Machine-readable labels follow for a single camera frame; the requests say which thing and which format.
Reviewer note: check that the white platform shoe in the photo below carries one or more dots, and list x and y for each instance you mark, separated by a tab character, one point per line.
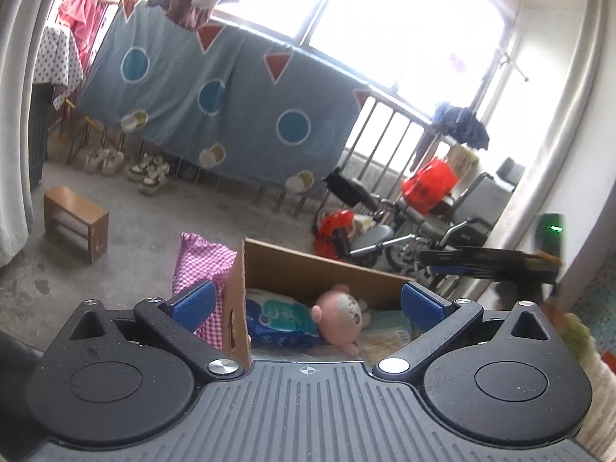
95	160
113	163

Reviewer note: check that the teal patterned cloth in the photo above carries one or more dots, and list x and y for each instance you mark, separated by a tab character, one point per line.
599	308

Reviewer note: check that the brown cardboard box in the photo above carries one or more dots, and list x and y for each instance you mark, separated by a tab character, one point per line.
298	269

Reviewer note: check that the black padded mobility chair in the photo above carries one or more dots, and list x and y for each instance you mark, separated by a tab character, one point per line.
346	187

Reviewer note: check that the metal window railing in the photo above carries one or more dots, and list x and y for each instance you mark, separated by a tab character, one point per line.
385	134

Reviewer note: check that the blue printed blanket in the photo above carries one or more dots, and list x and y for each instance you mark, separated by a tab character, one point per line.
183	106

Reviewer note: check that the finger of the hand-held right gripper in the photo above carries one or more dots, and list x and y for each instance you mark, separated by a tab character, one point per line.
481	255
481	272

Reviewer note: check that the dark bin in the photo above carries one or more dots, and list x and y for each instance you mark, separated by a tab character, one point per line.
38	134

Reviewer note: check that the polka dot cloth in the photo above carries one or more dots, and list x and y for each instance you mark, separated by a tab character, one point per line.
53	62

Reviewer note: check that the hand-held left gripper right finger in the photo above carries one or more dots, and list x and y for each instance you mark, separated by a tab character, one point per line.
423	305

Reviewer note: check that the red plastic bag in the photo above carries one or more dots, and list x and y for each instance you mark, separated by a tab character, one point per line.
428	185

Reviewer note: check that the small wooden stool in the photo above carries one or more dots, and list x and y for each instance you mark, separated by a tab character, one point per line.
72	202

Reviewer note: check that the dark blue wipes pack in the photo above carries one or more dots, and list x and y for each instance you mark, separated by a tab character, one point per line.
274	317

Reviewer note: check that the cotton swab pack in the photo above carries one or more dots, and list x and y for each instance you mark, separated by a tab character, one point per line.
385	341

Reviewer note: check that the dark blue hanging garment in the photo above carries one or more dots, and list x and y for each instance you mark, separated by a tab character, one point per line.
462	122

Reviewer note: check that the teal cloth pack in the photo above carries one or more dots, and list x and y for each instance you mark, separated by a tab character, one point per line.
387	320

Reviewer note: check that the pink plush toy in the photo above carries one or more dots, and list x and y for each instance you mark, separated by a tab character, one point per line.
339	315

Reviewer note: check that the wheelchair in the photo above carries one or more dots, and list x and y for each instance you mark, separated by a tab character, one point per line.
481	202

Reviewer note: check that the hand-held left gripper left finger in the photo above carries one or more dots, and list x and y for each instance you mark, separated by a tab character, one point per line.
192	303

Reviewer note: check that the red bag with dark print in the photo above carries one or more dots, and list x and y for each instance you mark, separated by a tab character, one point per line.
332	231

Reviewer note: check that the beige hanging towel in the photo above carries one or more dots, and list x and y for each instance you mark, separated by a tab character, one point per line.
464	156

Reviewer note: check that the pink checkered tablecloth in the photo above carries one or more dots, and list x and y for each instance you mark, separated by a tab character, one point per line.
202	260

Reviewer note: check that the white curtain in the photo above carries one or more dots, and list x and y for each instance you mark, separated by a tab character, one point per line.
14	154

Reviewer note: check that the pink hanging garment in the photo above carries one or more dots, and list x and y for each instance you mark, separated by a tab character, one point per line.
79	9

